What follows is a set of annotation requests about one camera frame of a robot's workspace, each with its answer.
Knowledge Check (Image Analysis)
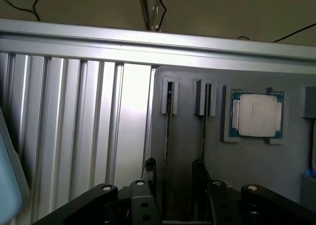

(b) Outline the grey parts rack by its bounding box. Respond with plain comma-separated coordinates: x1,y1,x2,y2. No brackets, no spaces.
149,65,316,225

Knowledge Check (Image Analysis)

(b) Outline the CPU with silver lid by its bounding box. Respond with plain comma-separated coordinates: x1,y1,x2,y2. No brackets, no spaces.
230,90,285,139

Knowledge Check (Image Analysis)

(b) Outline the silver metal stand pole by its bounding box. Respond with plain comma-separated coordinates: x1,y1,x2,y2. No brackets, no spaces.
136,0,162,33

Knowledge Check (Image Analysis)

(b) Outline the aluminium table frame rail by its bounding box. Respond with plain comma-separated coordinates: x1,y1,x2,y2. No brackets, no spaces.
0,17,316,75

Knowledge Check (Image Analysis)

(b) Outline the thin black cable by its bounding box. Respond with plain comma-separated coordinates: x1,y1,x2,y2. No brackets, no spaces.
237,22,316,43
0,0,50,21
152,0,167,30

